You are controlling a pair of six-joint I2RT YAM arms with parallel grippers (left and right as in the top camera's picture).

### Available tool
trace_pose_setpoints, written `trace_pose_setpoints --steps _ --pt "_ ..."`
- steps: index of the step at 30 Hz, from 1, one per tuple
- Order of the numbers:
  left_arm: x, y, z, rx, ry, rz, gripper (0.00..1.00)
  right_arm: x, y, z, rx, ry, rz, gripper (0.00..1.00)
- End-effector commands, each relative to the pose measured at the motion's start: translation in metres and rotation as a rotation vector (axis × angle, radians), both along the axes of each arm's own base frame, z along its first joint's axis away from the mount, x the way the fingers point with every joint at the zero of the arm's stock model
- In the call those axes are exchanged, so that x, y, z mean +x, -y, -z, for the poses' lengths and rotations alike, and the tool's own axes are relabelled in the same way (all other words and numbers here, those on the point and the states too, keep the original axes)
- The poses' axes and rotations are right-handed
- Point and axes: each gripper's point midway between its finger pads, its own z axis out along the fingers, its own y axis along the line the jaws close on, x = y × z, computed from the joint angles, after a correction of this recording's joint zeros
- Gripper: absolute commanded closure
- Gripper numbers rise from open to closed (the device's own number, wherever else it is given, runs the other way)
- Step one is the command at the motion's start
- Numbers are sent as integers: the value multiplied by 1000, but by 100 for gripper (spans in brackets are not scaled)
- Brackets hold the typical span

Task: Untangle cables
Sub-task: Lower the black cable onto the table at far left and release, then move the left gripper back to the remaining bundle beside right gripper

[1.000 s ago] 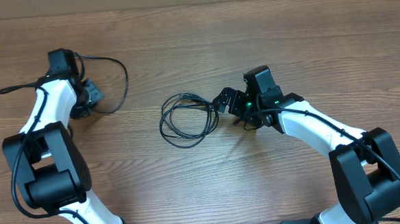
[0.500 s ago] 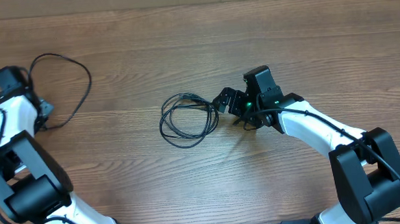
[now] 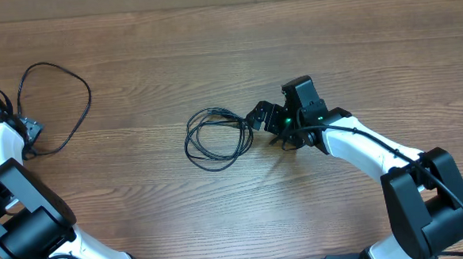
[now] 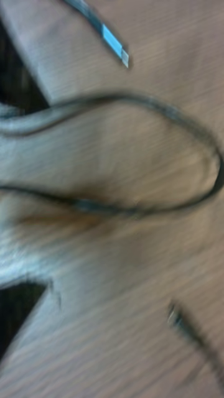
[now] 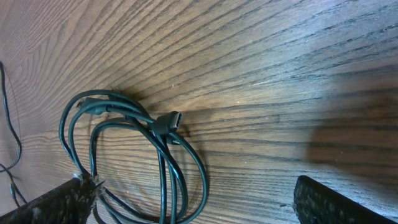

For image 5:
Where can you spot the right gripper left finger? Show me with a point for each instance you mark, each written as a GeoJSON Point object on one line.
{"type": "Point", "coordinates": [69, 203]}

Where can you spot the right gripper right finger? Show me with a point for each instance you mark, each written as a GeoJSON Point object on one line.
{"type": "Point", "coordinates": [315, 203]}

